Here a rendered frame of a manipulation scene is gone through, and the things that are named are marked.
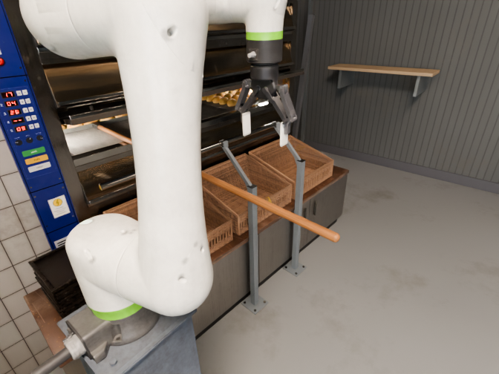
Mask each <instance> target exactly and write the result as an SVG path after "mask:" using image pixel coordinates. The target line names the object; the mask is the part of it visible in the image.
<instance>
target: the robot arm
mask: <svg viewBox="0 0 499 374"><path fill-rule="evenodd" d="M19 6H20V10H21V14H22V18H23V20H24V22H25V24H26V26H27V28H28V30H29V31H30V32H31V34H32V35H33V36H34V37H35V39H36V40H37V41H38V42H39V43H40V44H42V45H43V46H44V47H46V48H47V49H48V50H50V51H52V52H53V53H55V54H57V55H60V56H63V57H65V58H69V59H93V58H100V57H107V56H114V57H116V58H117V62H118V66H119V69H120V76H121V80H122V84H123V91H124V96H125V103H126V107H127V112H128V121H129V126H130V132H131V141H132V148H133V154H134V167H135V174H136V184H137V206H138V221H136V220H135V219H133V218H131V217H128V216H125V215H123V214H101V215H98V216H95V217H91V218H89V219H87V220H85V221H83V222H81V223H80V224H79V225H77V226H76V227H75V228H74V229H73V230H72V231H71V232H70V233H69V235H68V237H67V239H66V242H65V249H66V252H67V254H68V258H69V261H70V262H71V266H72V268H73V271H74V274H75V276H76V279H77V281H78V283H79V287H80V289H81V291H82V294H83V296H84V299H85V302H86V303H87V305H88V307H87V308H85V309H83V310H82V311H81V312H79V313H77V314H76V315H75V316H73V317H72V318H70V319H68V320H67V321H66V324H67V326H68V328H67V331H68V333H69V335H68V337H67V338H65V339H63V340H62V342H63V343H64V346H65V348H64V349H62V350H60V351H59V352H58V353H57V354H55V355H54V356H52V357H51V358H49V359H48V360H47V361H45V362H44V363H42V364H40V365H39V366H38V367H37V368H35V369H34V370H32V371H31V372H30V374H31V373H32V374H49V373H51V372H52V371H53V370H55V369H56V368H57V367H58V366H60V365H61V364H63V363H64V362H66V361H67V360H68V359H69V358H72V359H73V360H76V359H78V358H80V356H81V355H84V354H86V355H87V356H88V357H89V359H90V360H91V359H93V360H94V361H95V362H96V363H97V364H98V363H99V362H100V361H101V360H103V359H104V358H105V357H106V356H107V354H108V350H109V347H110V346H122V345H126V344H130V343H132V342H134V341H137V340H139V339H140V338H142V337H143V336H144V335H146V334H147V333H148V332H150V331H151V330H152V329H153V327H154V326H155V325H156V323H157V322H158V320H159V318H160V315H165V316H180V315H185V314H187V313H190V312H192V311H193V310H195V309H197V308H198V307H199V306H200V305H201V304H202V303H203V302H204V301H205V300H206V298H207V296H208V294H209V292H210V290H211V288H212V283H213V268H212V260H211V256H210V251H209V243H208V239H207V233H206V222H205V215H204V207H203V189H202V175H201V104H202V89H203V68H204V60H205V54H206V39H207V32H208V25H209V24H230V23H244V24H245V25H246V41H247V61H248V62H249V63H252V64H251V65H250V77H251V79H252V80H251V79H245V80H243V81H242V89H241V92H240V95H239V97H238V101H237V103H236V106H235V110H237V111H240V113H241V123H243V136H246V135H248V134H251V131H250V112H249V111H248V110H249V109H250V107H251V106H252V104H253V103H254V101H256V99H257V98H258V99H265V100H269V101H270V102H271V103H272V104H273V106H274V108H275V109H276V111H277V112H278V115H279V116H280V117H281V119H282V121H283V122H281V130H280V146H281V147H282V146H284V145H286V144H287V138H288V134H289V133H290V123H291V122H294V121H296V120H297V119H298V117H297V115H296V112H295V109H294V107H293V103H292V101H291V98H290V95H289V90H288V84H284V85H279V84H278V66H279V64H278V62H281V61H282V47H283V25H284V14H285V10H286V6H287V0H19ZM251 87H252V89H253V91H252V93H251V94H250V95H249V98H248V100H247V101H246V99H247V96H248V93H249V91H250V88H251ZM277 91H278V92H279V93H280V96H279V95H278V93H277ZM273 96H274V98H273ZM280 97H281V100H280ZM281 101H282V102H281Z"/></svg>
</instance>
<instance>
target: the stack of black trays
mask: <svg viewBox="0 0 499 374"><path fill-rule="evenodd" d="M28 263H29V264H30V266H31V267H32V268H33V271H34V275H35V276H36V277H35V279H37V281H38V283H39V284H40V285H41V289H42V291H43V292H44V294H45V295H46V296H47V298H48V300H49V301H50V302H51V303H52V305H53V307H54V308H55V309H56V311H57V312H58V313H59V315H60V316H61V318H62V319H63V318H65V317H66V316H68V315H70V314H71V313H72V312H74V311H76V310H77V309H79V308H80V307H82V306H84V305H85V304H86V302H85V299H84V296H83V294H82V291H81V289H80V287H79V283H78V281H77V279H76V276H75V274H74V271H73V268H72V266H71V262H70V261H69V258H68V254H67V252H66V249H65V245H63V246H60V247H59V248H56V249H54V250H52V251H50V252H48V253H46V254H44V255H42V256H39V257H37V258H35V259H33V260H31V261H29V262H28Z"/></svg>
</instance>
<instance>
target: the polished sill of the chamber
mask: <svg viewBox="0 0 499 374"><path fill-rule="evenodd" d="M271 107H274V106H273V104H272V103H271V102H270V101H268V102H263V103H260V104H257V105H252V106H251V107H250V108H249V110H248V111H249V112H250V113H251V114H252V113H255V112H258V111H262V110H265V109H268V108H271ZM238 117H241V113H240V111H231V112H228V113H225V114H221V115H217V116H215V117H210V118H207V119H202V120H201V128H206V127H209V126H211V125H216V124H218V123H221V122H226V121H228V120H231V119H235V118H238ZM130 150H133V148H132V145H130V144H128V143H127V142H120V143H117V144H114V145H110V146H107V147H104V148H99V149H96V150H93V151H89V152H85V153H83V154H78V155H75V156H72V160H73V162H74V166H75V167H77V166H79V165H84V164H86V163H91V162H93V161H97V160H101V159H103V158H106V157H110V156H114V155H116V154H120V153H123V152H126V151H130Z"/></svg>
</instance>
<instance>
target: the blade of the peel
mask: <svg viewBox="0 0 499 374"><path fill-rule="evenodd" d="M127 119H128V115H127V116H124V117H117V118H113V119H108V120H104V121H101V122H100V121H99V122H98V123H100V124H102V125H107V124H110V123H113V122H119V121H123V120H127ZM88 128H93V127H92V124H87V125H81V126H77V127H74V128H67V129H65V130H63V131H64V134H68V133H72V132H75V131H81V130H85V129H88Z"/></svg>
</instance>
